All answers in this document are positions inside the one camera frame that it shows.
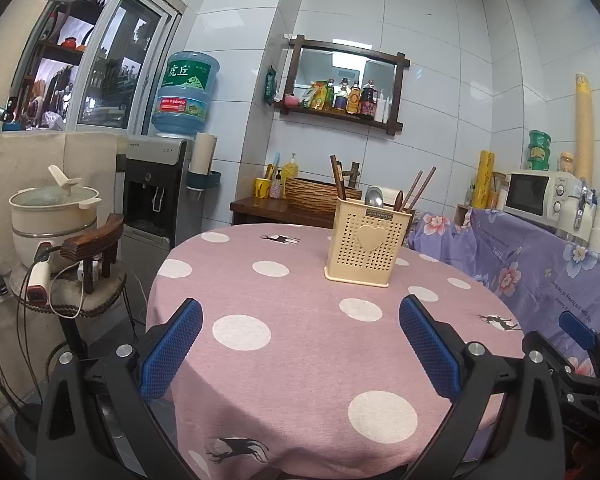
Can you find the pink polka dot tablecloth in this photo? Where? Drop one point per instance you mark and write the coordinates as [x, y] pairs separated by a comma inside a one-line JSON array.
[[305, 350]]

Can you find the small wooden box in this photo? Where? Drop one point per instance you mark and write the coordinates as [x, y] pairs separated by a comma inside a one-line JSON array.
[[461, 215]]

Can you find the pink patterned pump bottle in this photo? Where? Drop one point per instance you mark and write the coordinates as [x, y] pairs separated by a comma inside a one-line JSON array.
[[277, 187]]

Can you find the cream cooking pot with lid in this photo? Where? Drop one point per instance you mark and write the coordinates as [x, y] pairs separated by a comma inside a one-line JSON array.
[[50, 220]]

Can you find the yellow soap pump bottle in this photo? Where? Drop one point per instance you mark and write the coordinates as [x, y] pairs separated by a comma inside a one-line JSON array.
[[290, 166]]

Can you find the grey water dispenser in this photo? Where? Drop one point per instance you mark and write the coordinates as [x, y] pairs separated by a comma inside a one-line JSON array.
[[150, 195]]

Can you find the blue water jug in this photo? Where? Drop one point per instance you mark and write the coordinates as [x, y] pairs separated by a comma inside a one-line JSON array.
[[185, 95]]

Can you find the cream plastic utensil holder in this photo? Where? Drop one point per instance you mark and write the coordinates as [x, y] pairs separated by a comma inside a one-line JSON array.
[[360, 260]]

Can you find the white microwave oven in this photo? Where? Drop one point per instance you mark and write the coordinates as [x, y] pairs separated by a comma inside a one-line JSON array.
[[530, 195]]

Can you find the green wall packet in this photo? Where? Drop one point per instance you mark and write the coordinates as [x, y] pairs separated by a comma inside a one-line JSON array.
[[270, 85]]

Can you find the dark soy sauce bottle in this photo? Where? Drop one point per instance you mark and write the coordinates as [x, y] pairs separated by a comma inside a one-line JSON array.
[[367, 100]]

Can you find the jar with yellow lid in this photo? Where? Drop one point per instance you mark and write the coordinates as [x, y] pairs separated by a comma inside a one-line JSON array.
[[567, 162]]

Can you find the pink bowl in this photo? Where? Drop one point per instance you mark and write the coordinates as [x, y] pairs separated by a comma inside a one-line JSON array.
[[291, 100]]

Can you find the dark wooden counter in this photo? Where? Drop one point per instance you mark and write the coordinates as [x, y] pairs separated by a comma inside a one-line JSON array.
[[275, 210]]

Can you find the white red infrared thermometer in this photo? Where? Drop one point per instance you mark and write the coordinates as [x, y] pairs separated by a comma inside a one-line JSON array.
[[37, 280]]

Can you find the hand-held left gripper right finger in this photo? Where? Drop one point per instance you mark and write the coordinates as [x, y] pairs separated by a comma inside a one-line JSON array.
[[430, 345]]

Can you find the yellow plastic roll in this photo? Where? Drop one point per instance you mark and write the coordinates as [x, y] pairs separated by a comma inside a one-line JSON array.
[[484, 180]]

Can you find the wooden framed mirror shelf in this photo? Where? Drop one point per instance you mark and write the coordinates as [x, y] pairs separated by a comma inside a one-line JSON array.
[[345, 65]]

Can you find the cream paper cup sleeve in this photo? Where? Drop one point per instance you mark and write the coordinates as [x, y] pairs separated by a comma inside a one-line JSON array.
[[205, 152]]

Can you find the dark bottle yellow label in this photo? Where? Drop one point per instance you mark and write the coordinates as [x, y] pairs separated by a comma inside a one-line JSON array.
[[341, 97]]

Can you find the bamboo style faucet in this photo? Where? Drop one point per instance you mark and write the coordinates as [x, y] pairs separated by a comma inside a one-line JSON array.
[[352, 172]]

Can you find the yellow green refill pouch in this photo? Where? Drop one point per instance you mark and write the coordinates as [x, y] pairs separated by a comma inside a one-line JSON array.
[[313, 96]]

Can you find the clear glass jar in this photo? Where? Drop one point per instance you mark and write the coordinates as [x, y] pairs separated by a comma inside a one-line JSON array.
[[500, 190]]

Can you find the dark wooden chair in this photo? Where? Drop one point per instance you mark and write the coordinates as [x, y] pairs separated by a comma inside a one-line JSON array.
[[95, 245]]

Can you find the purple floral cloth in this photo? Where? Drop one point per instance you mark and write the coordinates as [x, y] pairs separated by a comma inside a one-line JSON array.
[[530, 270]]

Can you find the aluminium frame window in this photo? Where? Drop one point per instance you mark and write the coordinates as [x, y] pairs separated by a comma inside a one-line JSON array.
[[115, 60]]

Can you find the brown wooden chopstick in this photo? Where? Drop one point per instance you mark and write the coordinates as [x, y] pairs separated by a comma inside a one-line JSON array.
[[333, 165], [426, 184], [336, 172], [415, 187]]

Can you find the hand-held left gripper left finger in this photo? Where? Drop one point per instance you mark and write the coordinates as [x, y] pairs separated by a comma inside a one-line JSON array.
[[172, 350]]

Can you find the amber sauce bottle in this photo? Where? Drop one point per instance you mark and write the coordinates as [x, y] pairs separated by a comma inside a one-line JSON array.
[[354, 99]]

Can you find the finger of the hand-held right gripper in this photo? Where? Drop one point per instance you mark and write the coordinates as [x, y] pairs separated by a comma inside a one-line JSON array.
[[575, 327], [540, 338]]

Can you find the yellow mug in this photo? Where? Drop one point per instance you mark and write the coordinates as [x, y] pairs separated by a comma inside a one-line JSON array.
[[262, 189]]

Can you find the yellow oil bottle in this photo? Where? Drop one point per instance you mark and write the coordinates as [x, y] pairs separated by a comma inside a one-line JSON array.
[[329, 95]]

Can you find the wicker basket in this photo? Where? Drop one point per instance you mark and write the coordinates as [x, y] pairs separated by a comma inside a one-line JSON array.
[[310, 195]]

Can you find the white plastic bottle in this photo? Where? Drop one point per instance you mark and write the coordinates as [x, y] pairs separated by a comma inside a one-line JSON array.
[[380, 106]]

